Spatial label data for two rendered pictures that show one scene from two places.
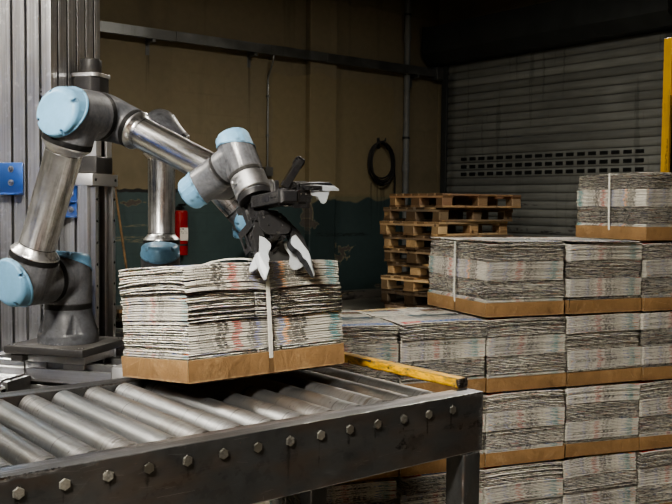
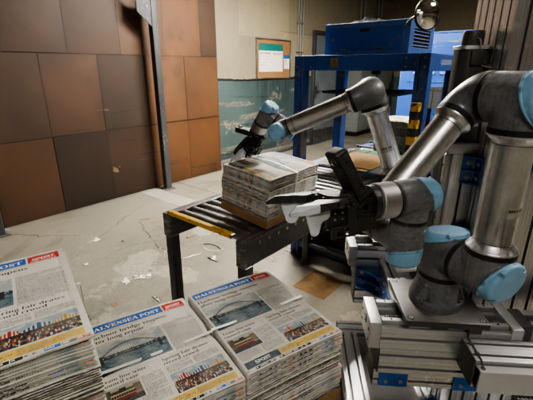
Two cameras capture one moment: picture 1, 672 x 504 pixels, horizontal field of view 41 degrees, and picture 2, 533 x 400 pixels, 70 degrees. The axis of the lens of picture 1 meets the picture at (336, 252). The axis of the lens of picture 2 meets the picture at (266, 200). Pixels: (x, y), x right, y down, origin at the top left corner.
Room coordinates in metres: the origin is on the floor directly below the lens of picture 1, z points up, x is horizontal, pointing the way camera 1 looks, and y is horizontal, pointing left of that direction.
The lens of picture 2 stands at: (3.58, -0.15, 1.47)
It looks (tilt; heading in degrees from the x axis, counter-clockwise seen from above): 19 degrees down; 168
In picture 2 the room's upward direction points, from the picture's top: straight up
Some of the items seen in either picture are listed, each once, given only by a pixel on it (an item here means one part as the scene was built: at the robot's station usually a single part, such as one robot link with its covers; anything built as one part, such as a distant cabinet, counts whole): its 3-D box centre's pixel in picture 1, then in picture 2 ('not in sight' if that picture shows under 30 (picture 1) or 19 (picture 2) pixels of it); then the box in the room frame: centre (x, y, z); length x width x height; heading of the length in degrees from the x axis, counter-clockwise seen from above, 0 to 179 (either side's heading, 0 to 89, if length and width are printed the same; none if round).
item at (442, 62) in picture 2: not in sight; (376, 63); (0.94, 1.19, 1.50); 0.94 x 0.68 x 0.10; 39
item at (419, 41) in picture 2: not in sight; (378, 40); (0.94, 1.19, 1.65); 0.60 x 0.45 x 0.20; 39
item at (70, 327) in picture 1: (68, 321); not in sight; (2.26, 0.68, 0.87); 0.15 x 0.15 x 0.10
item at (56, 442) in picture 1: (39, 436); not in sight; (1.49, 0.50, 0.77); 0.47 x 0.05 x 0.05; 39
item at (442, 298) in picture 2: not in sight; (437, 284); (2.73, 0.54, 0.87); 0.15 x 0.15 x 0.10
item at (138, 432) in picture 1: (111, 425); not in sight; (1.57, 0.40, 0.77); 0.47 x 0.05 x 0.05; 39
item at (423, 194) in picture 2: not in sight; (412, 198); (2.91, 0.30, 1.21); 0.11 x 0.08 x 0.09; 99
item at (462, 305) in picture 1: (492, 302); not in sight; (2.91, -0.52, 0.86); 0.38 x 0.29 x 0.04; 22
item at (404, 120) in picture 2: not in sight; (398, 133); (0.59, 1.64, 0.93); 0.38 x 0.30 x 0.26; 129
